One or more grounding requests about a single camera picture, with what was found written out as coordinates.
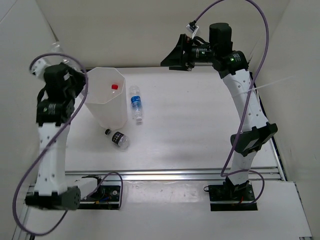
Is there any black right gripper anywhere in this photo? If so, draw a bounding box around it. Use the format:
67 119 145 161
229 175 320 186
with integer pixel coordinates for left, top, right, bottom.
160 34 218 72

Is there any red label plastic bottle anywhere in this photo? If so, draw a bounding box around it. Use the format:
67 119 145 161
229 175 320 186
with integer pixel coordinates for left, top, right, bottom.
111 84 119 94

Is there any black label plastic bottle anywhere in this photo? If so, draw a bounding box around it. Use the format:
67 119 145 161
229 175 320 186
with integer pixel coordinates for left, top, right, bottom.
104 129 130 150

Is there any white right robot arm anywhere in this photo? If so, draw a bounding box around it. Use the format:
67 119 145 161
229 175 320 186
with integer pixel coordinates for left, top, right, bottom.
160 23 278 200

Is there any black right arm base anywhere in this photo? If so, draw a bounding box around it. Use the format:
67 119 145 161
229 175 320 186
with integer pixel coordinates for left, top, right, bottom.
203 184 258 212

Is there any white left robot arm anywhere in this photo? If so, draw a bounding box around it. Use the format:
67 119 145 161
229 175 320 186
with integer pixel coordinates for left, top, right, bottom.
25 59 105 211

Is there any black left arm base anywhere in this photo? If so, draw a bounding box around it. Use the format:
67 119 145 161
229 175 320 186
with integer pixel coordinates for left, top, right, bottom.
79 172 124 210

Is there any white octagonal plastic bin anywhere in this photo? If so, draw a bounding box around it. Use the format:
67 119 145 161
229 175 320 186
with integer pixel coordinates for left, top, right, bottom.
84 67 128 130

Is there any blue label plastic bottle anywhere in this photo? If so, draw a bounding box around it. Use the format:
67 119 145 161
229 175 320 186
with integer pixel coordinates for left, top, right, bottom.
129 85 143 125

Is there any white cable tie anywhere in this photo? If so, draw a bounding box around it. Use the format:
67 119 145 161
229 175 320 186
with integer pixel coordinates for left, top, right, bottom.
247 76 295 93

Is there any aluminium front frame rail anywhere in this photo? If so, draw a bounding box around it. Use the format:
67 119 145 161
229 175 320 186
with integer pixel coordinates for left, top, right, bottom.
27 167 286 198

